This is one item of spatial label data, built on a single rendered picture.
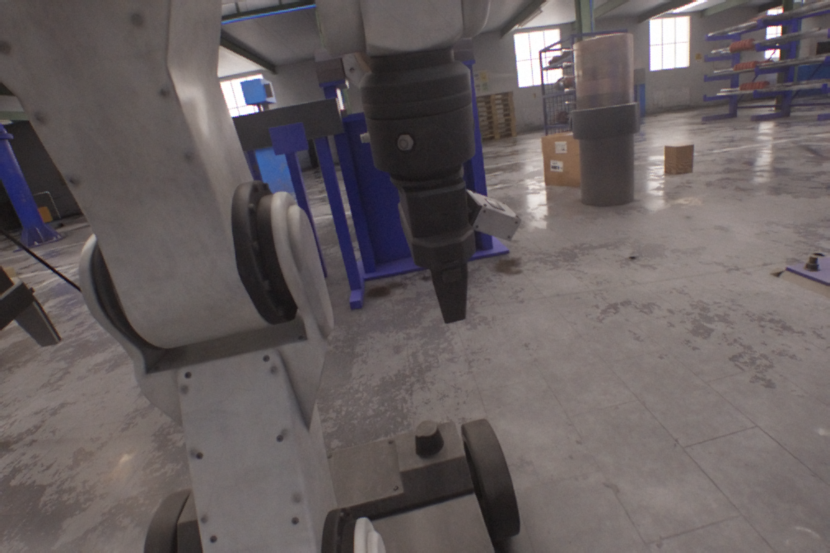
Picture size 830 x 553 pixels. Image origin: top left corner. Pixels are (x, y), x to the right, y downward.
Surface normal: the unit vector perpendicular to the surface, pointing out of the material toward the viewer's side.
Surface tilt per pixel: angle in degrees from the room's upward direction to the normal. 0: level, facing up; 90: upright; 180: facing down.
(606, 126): 90
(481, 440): 6
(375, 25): 101
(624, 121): 90
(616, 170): 90
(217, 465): 60
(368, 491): 0
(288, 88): 90
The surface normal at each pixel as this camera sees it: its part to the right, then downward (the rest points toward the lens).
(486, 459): -0.10, -0.72
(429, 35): 0.21, 0.48
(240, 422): 0.08, -0.20
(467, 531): -0.15, -0.93
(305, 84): 0.11, 0.32
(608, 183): -0.39, 0.37
